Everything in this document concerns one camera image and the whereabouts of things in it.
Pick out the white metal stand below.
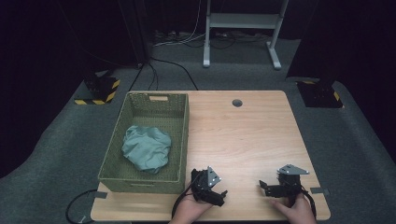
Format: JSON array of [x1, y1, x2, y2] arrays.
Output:
[[203, 0, 290, 71]]

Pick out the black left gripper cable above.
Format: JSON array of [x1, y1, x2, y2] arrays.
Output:
[[171, 174, 200, 219]]

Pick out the teal cloth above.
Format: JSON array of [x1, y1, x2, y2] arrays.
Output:
[[120, 124, 173, 175]]

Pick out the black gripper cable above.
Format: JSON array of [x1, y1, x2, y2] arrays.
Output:
[[299, 186, 318, 218], [171, 174, 200, 219]]

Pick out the dark stand column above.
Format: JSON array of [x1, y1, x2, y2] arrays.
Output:
[[117, 0, 154, 67]]

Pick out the white floor cables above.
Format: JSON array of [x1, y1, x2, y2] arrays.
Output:
[[152, 0, 207, 49]]

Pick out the black looped floor cable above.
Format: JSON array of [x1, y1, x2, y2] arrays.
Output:
[[64, 188, 99, 224]]

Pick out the long black floor cable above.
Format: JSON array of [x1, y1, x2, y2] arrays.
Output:
[[149, 57, 200, 91]]

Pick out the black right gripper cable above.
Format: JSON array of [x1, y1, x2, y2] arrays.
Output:
[[299, 186, 318, 218]]

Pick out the thin black floor cable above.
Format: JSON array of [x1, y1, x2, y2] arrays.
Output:
[[128, 62, 160, 92]]

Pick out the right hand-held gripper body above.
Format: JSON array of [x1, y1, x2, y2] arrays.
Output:
[[275, 163, 311, 200]]

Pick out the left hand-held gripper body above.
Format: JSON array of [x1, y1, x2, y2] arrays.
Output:
[[190, 165, 222, 203]]

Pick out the person's left hand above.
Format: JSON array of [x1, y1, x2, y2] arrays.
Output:
[[168, 191, 217, 224]]

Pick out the black base with hazard stripes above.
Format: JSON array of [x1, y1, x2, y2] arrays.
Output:
[[74, 72, 121, 106], [295, 79, 346, 109]]

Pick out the person's right hand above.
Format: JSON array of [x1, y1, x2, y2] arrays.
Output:
[[269, 192, 318, 224]]

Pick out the green woven basket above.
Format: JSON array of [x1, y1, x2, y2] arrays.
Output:
[[97, 91, 191, 195]]

